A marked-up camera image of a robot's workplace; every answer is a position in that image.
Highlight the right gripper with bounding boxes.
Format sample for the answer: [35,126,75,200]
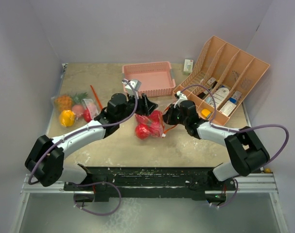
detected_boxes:
[160,104,189,126]

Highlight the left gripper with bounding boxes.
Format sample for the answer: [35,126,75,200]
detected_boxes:
[117,91,157,122]

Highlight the clear zip bag red apples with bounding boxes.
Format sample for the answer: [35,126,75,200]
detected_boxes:
[135,106,176,140]

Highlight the pink plastic basket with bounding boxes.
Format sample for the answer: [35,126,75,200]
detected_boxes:
[122,62,176,97]

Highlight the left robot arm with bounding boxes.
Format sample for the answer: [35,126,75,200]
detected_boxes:
[25,93,158,190]

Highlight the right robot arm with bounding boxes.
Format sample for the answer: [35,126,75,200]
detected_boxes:
[163,100,270,190]

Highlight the clear zip bag mixed fruit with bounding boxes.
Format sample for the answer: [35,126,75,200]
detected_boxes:
[51,86,103,128]

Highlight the fake yellow pepper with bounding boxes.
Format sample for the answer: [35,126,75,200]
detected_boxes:
[59,110,75,127]

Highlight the fake pineapple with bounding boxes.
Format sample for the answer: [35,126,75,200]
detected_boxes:
[54,95,73,112]

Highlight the small white box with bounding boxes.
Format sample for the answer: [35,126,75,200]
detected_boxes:
[183,59,193,74]

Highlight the orange desk file organizer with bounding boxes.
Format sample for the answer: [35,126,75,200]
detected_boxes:
[173,36,270,125]

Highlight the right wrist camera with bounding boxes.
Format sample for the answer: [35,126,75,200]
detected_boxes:
[174,91,188,108]

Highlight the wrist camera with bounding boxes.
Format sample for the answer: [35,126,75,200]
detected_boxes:
[122,79,141,96]
[174,91,188,108]

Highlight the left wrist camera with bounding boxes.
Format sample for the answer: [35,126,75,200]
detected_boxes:
[122,79,141,96]

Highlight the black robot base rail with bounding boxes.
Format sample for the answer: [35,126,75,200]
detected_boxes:
[64,166,236,203]

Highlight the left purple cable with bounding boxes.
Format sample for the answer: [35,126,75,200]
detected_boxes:
[27,79,139,216]

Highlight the purple cable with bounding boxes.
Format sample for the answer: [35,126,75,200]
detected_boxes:
[180,84,291,209]
[27,79,139,216]

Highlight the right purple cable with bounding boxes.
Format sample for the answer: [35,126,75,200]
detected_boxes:
[180,84,291,209]

